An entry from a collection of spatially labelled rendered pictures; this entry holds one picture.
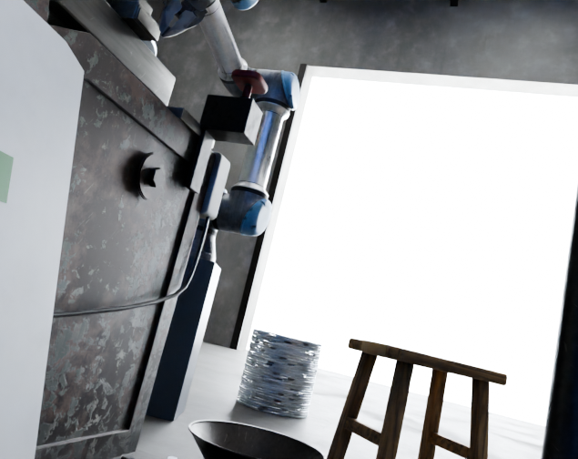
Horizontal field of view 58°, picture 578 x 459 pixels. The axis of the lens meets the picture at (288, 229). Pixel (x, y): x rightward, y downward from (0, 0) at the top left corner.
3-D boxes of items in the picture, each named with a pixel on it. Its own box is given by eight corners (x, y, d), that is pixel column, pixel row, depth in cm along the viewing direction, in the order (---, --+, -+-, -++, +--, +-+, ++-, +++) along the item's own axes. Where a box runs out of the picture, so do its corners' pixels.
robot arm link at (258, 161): (223, 235, 165) (264, 80, 175) (267, 243, 160) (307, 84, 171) (207, 224, 153) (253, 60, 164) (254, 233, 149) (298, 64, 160)
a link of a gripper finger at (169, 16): (153, 42, 116) (175, 14, 119) (164, 34, 111) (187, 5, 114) (142, 31, 114) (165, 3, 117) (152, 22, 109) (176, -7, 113)
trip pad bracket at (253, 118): (194, 194, 101) (219, 103, 105) (239, 201, 98) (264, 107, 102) (180, 184, 96) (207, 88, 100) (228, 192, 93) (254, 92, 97)
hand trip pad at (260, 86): (233, 120, 104) (243, 86, 105) (261, 123, 102) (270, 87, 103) (219, 103, 97) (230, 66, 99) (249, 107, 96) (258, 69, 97)
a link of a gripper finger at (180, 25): (164, 52, 117) (186, 24, 120) (175, 45, 112) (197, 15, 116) (153, 42, 116) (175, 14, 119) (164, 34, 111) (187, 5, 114)
